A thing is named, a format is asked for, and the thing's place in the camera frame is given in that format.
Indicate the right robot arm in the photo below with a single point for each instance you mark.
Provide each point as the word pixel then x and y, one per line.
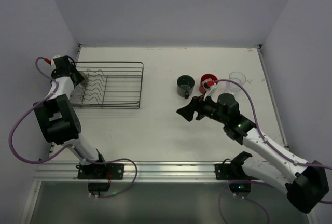
pixel 304 183

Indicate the dark green mug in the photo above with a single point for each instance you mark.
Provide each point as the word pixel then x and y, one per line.
pixel 185 85

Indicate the clear plastic cup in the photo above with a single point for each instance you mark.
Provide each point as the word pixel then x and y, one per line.
pixel 236 79

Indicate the black wire dish rack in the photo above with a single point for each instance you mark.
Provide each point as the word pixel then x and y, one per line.
pixel 109 85

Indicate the aluminium mounting rail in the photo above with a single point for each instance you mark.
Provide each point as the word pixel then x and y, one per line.
pixel 159 172

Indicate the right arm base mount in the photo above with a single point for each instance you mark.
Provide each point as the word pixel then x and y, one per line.
pixel 231 171

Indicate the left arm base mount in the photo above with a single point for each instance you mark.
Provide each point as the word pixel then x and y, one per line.
pixel 108 172

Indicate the red mug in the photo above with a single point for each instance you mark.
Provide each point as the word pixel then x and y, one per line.
pixel 204 77

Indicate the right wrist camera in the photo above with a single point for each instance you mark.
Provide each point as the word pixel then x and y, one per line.
pixel 209 86

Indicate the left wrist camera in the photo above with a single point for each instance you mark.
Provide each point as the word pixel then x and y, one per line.
pixel 51 61

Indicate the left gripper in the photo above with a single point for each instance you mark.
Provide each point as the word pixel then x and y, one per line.
pixel 76 76

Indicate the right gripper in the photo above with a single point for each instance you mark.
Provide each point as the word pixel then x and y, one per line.
pixel 197 107

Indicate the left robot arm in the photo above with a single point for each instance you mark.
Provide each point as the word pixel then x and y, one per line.
pixel 56 116

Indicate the beige cup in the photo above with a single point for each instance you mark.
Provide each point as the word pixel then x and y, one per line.
pixel 85 78

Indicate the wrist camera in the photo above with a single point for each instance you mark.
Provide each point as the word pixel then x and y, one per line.
pixel 209 86
pixel 51 61

